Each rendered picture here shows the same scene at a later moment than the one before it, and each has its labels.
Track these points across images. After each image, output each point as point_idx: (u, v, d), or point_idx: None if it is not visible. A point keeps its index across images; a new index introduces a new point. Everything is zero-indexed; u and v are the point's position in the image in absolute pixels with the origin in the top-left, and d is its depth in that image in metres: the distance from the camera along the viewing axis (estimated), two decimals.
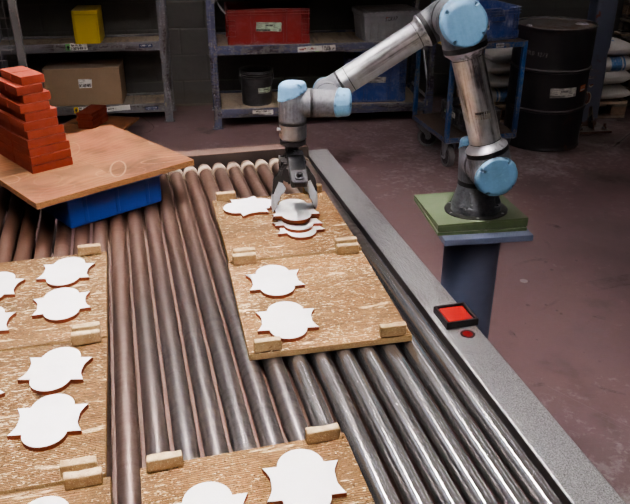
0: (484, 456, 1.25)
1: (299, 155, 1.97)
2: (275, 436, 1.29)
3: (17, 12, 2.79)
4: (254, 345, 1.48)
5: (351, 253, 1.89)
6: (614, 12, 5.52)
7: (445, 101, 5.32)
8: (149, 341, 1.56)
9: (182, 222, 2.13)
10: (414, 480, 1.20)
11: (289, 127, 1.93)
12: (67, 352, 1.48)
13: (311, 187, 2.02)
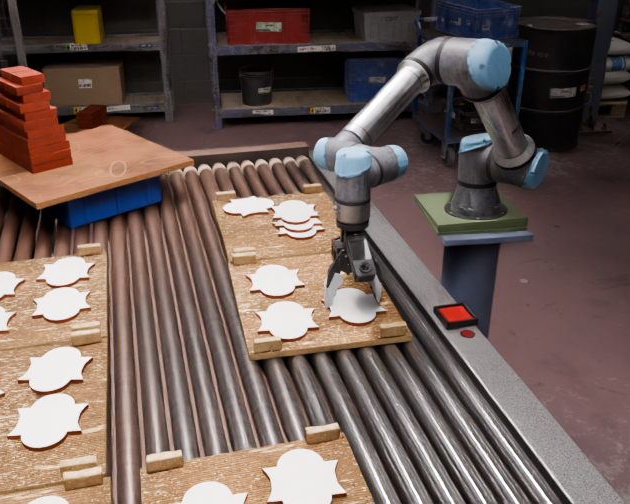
0: (484, 456, 1.25)
1: (362, 240, 1.57)
2: (275, 436, 1.29)
3: (17, 12, 2.79)
4: (254, 345, 1.48)
5: None
6: (614, 12, 5.52)
7: (445, 101, 5.32)
8: (149, 341, 1.56)
9: (182, 222, 2.13)
10: (414, 480, 1.20)
11: (350, 206, 1.53)
12: (67, 352, 1.48)
13: (374, 278, 1.62)
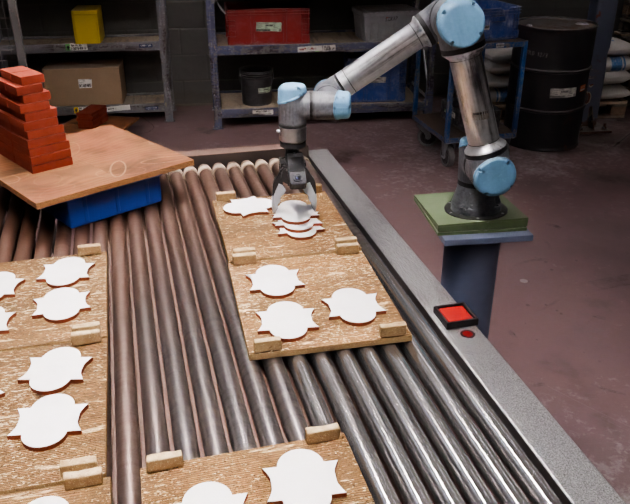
0: (484, 456, 1.25)
1: (298, 157, 1.98)
2: (275, 436, 1.29)
3: (17, 12, 2.79)
4: (254, 345, 1.48)
5: (351, 253, 1.89)
6: (614, 12, 5.52)
7: (445, 101, 5.32)
8: (149, 341, 1.56)
9: (182, 222, 2.13)
10: (414, 480, 1.20)
11: (288, 129, 1.94)
12: (67, 352, 1.48)
13: (310, 189, 2.04)
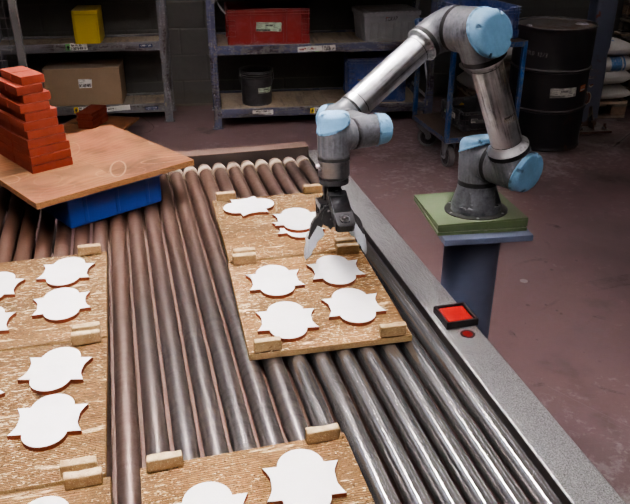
0: (484, 456, 1.25)
1: (342, 195, 1.71)
2: (275, 436, 1.29)
3: (17, 12, 2.79)
4: (254, 345, 1.48)
5: (351, 253, 1.89)
6: (614, 12, 5.52)
7: (445, 101, 5.32)
8: (149, 341, 1.56)
9: (182, 222, 2.13)
10: (414, 480, 1.20)
11: (331, 163, 1.68)
12: (67, 352, 1.48)
13: (357, 230, 1.76)
